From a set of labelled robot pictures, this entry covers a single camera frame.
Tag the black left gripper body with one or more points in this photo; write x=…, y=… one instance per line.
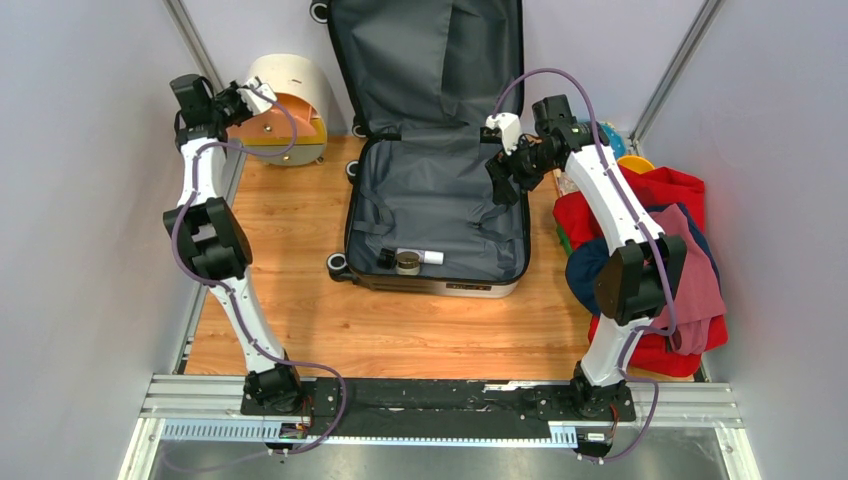
x=231, y=109

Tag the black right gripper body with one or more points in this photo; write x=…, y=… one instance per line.
x=530, y=165

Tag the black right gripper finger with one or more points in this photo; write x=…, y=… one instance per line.
x=499, y=169
x=505, y=191

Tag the astronaut print suitcase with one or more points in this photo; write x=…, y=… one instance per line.
x=422, y=77

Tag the navy blue garment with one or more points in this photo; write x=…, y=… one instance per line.
x=584, y=265

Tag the pink ribbed garment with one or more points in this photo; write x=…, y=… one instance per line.
x=698, y=300

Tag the red garment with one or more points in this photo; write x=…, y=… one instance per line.
x=662, y=186

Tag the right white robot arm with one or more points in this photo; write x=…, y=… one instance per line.
x=641, y=276

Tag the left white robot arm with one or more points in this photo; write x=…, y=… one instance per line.
x=208, y=243

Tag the floral placemat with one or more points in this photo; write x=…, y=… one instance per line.
x=565, y=185

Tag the green plastic tray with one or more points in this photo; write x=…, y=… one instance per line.
x=564, y=241

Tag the cream mini drawer cabinet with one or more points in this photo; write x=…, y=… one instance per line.
x=304, y=90

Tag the teal dotted plate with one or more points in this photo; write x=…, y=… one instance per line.
x=613, y=144

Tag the orange bowl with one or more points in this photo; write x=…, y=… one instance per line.
x=636, y=164

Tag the small round jar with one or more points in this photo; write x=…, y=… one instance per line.
x=407, y=263

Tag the white tube black cap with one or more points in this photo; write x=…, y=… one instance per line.
x=387, y=257

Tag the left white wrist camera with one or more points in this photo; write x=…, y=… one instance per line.
x=257, y=95

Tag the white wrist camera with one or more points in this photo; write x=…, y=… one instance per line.
x=508, y=125
x=257, y=95

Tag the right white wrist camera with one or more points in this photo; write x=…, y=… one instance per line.
x=508, y=125

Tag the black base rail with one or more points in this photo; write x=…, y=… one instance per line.
x=440, y=409

